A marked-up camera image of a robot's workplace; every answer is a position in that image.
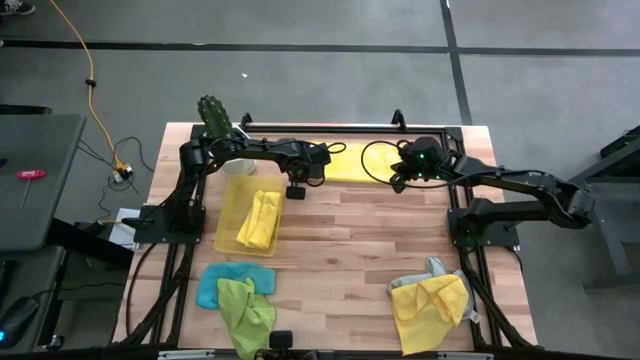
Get black computer mouse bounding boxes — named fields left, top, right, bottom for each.
left=0, top=296, right=40, bottom=350

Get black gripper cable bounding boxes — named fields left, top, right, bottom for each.
left=360, top=139, right=451, bottom=190
left=304, top=141, right=347, bottom=187

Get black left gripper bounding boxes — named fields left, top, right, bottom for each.
left=285, top=141, right=332, bottom=201

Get dark desk surface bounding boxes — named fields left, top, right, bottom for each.
left=0, top=245, right=66, bottom=354

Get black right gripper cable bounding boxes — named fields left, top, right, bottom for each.
left=360, top=139, right=451, bottom=190

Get grey desk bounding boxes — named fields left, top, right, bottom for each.
left=0, top=113, right=87, bottom=253

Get yellow power plug block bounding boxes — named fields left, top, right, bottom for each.
left=111, top=160, right=134, bottom=184

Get silver frame bracket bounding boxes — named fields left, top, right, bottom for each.
left=157, top=349, right=216, bottom=359
left=437, top=351, right=495, bottom=360

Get green microfiber towel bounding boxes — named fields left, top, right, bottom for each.
left=216, top=277, right=277, bottom=360

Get orange extension cable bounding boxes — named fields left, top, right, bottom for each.
left=48, top=0, right=124, bottom=169

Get blue microfiber towel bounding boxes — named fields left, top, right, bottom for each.
left=195, top=261, right=277, bottom=310

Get grey metal stand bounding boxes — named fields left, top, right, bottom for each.
left=569, top=124, right=640, bottom=291

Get grey microfiber towel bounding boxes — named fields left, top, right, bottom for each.
left=387, top=256, right=481, bottom=324

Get black aluminium table frame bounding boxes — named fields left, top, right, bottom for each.
left=112, top=108, right=539, bottom=360

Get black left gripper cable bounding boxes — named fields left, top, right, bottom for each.
left=304, top=141, right=347, bottom=187

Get person's shoe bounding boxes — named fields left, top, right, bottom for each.
left=0, top=0, right=37, bottom=16

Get translucent yellow plastic tray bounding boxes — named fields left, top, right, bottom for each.
left=213, top=174, right=287, bottom=258

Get white paper sheet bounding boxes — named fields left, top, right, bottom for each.
left=106, top=207, right=140, bottom=250

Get red-handled hex key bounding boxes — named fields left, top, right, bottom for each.
left=15, top=169, right=48, bottom=210

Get black floor cables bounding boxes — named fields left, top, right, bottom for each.
left=77, top=135, right=151, bottom=221

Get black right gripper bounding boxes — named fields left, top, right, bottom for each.
left=389, top=137, right=447, bottom=194

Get black table-level camera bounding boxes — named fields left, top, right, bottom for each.
left=269, top=329, right=294, bottom=350

